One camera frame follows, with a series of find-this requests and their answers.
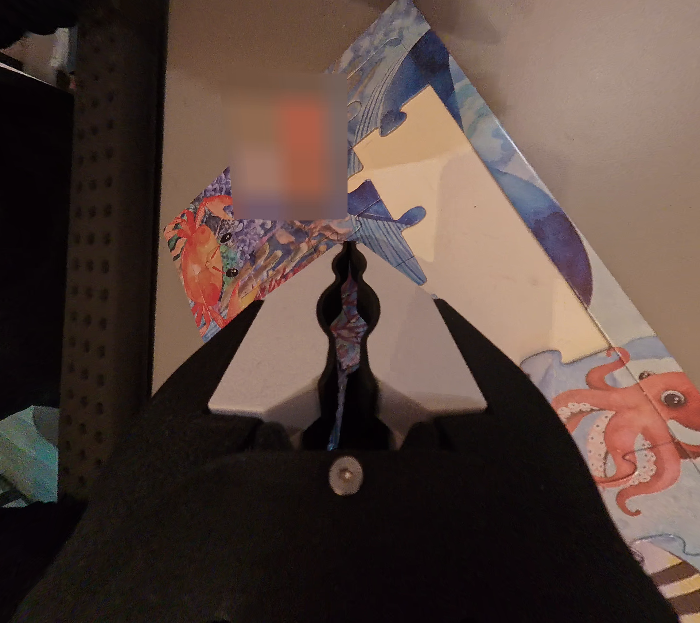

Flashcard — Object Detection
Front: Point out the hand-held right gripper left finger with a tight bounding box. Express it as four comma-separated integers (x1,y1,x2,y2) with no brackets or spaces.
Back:
207,241,352,446

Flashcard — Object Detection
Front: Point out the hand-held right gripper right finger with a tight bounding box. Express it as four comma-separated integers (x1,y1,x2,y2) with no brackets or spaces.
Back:
350,241,489,446

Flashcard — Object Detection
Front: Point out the sea animals jigsaw puzzle board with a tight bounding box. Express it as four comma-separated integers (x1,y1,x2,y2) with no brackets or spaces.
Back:
163,0,700,623

